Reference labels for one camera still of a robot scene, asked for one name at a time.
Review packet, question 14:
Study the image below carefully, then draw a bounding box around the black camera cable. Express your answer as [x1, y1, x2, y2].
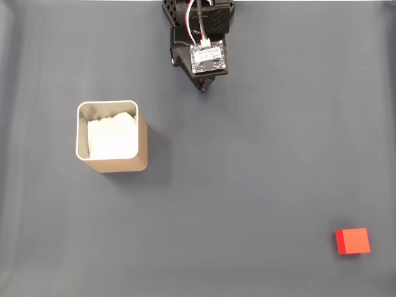
[195, 0, 212, 47]

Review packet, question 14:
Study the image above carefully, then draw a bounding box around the camera circuit board with mount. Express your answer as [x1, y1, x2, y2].
[189, 40, 226, 75]

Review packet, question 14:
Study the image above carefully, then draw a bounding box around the red cube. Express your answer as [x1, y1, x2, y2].
[335, 228, 371, 255]

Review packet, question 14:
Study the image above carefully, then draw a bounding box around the tan metal box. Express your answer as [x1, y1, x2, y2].
[75, 100, 149, 173]

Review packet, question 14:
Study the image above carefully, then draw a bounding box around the red white servo wire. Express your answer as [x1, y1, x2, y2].
[184, 0, 200, 46]

